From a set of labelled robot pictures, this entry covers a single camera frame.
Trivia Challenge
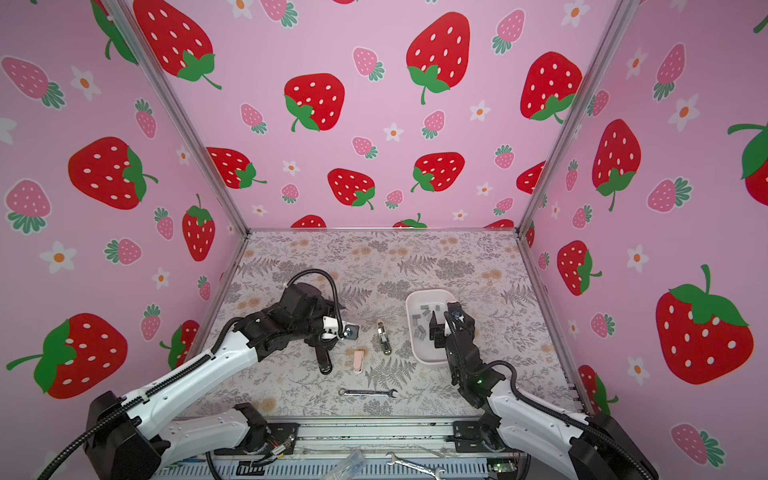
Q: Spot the aluminium left rear corner post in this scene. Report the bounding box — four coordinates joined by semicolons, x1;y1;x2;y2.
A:
105;0;249;238

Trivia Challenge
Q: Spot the black stapler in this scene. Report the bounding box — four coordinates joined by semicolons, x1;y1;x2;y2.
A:
315;346;333;375

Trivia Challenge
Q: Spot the clear plastic bag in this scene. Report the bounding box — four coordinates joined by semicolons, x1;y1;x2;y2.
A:
322;450;367;480

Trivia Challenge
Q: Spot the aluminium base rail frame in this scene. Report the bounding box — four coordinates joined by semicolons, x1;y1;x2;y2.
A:
131;409;513;471

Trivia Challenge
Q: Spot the silver wrench on rail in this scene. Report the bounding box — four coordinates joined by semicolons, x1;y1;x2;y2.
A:
387;452;445;480

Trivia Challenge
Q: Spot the pink mini stapler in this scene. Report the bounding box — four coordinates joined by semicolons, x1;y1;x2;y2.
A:
353;350;365;374

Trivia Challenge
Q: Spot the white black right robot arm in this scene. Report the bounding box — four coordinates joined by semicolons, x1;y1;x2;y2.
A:
428;302;659;479

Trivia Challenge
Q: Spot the white plastic tray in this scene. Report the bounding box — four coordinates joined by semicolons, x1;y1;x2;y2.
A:
405;289;456;366

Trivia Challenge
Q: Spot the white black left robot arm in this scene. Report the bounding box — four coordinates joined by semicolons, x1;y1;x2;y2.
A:
39;268;346;479

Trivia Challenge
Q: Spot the aluminium corner post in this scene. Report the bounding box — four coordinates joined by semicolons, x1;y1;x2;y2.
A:
517;0;640;238
105;0;249;238

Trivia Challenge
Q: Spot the silver combination wrench on table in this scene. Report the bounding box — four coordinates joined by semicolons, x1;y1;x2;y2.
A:
338;388;399;399

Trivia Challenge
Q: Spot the aluminium right rear corner post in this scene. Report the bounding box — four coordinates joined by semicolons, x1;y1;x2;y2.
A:
517;0;640;238

